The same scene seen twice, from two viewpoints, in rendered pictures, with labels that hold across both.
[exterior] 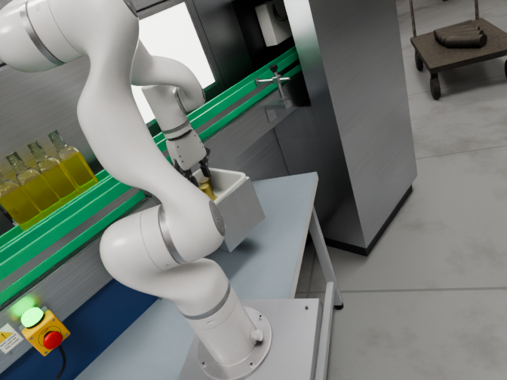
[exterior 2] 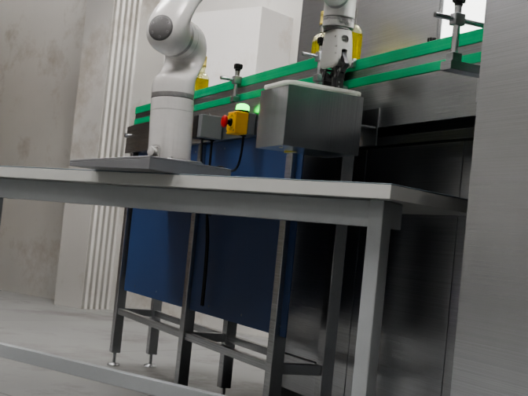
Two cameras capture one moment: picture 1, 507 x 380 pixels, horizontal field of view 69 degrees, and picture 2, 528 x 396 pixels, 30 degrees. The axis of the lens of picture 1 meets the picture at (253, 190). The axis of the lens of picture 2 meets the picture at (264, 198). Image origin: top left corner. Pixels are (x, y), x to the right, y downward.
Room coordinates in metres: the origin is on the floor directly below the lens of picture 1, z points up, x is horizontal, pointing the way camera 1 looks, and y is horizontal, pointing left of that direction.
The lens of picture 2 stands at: (1.52, -2.42, 0.59)
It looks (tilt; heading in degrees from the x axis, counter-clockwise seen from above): 3 degrees up; 103
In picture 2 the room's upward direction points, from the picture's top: 6 degrees clockwise
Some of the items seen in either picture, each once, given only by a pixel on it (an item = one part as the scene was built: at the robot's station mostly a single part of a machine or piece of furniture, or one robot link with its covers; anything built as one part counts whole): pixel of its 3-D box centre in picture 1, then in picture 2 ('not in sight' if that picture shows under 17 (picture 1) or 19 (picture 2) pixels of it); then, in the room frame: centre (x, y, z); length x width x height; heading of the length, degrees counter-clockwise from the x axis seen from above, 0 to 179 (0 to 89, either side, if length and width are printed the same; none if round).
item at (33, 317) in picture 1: (32, 317); (242, 108); (0.70, 0.58, 1.01); 0.05 x 0.05 x 0.03
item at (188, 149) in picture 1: (185, 147); (335, 47); (1.06, 0.14, 1.13); 0.10 x 0.07 x 0.11; 127
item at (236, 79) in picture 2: not in sight; (229, 82); (0.61, 0.73, 1.11); 0.07 x 0.04 x 0.13; 38
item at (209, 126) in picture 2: not in sight; (207, 128); (0.53, 0.80, 0.96); 0.08 x 0.08 x 0.08; 38
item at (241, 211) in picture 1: (210, 206); (317, 124); (1.03, 0.15, 0.92); 0.27 x 0.17 x 0.15; 38
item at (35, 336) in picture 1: (45, 331); (240, 124); (0.70, 0.58, 0.96); 0.07 x 0.07 x 0.07; 38
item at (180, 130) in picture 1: (177, 128); (339, 24); (1.06, 0.14, 1.19); 0.09 x 0.08 x 0.03; 127
